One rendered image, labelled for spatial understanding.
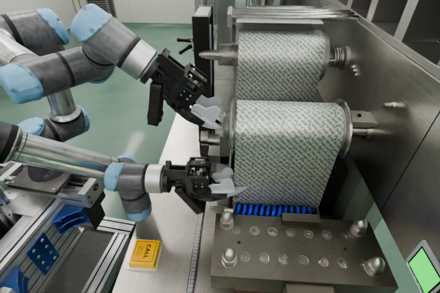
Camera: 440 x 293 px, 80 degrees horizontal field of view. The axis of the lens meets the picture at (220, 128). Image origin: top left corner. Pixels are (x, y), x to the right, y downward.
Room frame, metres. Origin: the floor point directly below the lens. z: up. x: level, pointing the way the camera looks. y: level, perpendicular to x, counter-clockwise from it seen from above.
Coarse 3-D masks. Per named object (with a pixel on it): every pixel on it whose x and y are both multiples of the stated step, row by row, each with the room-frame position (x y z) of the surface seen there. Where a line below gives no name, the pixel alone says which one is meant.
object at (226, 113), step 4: (224, 112) 0.53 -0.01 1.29; (228, 112) 0.53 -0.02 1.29; (224, 116) 0.51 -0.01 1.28; (228, 116) 0.51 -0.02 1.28; (224, 120) 0.50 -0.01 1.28; (228, 120) 0.50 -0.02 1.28; (224, 124) 0.50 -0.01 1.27; (228, 124) 0.50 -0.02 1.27; (224, 128) 0.49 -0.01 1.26; (228, 128) 0.49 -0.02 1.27; (224, 132) 0.49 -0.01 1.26; (228, 132) 0.49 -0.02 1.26; (224, 136) 0.49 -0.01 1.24; (228, 136) 0.49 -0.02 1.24; (228, 140) 0.50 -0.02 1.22
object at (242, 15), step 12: (228, 12) 0.77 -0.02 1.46; (240, 12) 0.80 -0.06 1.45; (252, 12) 0.79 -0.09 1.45; (264, 12) 0.79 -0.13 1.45; (276, 12) 0.79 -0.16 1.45; (288, 12) 0.79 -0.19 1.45; (300, 12) 0.79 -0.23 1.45; (312, 12) 0.79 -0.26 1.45; (324, 12) 0.78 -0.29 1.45; (336, 12) 0.78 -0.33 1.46; (348, 12) 0.78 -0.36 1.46; (228, 24) 0.76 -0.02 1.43
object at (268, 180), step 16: (240, 160) 0.46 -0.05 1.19; (256, 160) 0.46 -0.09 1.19; (272, 160) 0.46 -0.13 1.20; (288, 160) 0.45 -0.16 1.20; (304, 160) 0.45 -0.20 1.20; (320, 160) 0.45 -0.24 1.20; (240, 176) 0.46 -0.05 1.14; (256, 176) 0.46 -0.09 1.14; (272, 176) 0.46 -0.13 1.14; (288, 176) 0.45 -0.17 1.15; (304, 176) 0.45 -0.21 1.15; (320, 176) 0.45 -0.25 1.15; (240, 192) 0.46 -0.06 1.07; (256, 192) 0.46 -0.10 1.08; (272, 192) 0.45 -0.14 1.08; (288, 192) 0.45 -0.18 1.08; (304, 192) 0.45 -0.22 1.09; (320, 192) 0.45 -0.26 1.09
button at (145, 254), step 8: (136, 240) 0.41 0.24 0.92; (144, 240) 0.41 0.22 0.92; (152, 240) 0.41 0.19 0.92; (136, 248) 0.39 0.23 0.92; (144, 248) 0.39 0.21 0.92; (152, 248) 0.39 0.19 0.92; (136, 256) 0.36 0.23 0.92; (144, 256) 0.36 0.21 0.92; (152, 256) 0.36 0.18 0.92; (136, 264) 0.35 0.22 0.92; (144, 264) 0.34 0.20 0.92; (152, 264) 0.34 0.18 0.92
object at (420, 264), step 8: (416, 256) 0.23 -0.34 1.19; (424, 256) 0.22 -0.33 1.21; (416, 264) 0.22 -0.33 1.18; (424, 264) 0.21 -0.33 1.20; (416, 272) 0.21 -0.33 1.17; (424, 272) 0.20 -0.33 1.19; (432, 272) 0.19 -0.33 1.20; (424, 280) 0.19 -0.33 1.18; (432, 280) 0.19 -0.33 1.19; (424, 288) 0.19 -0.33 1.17
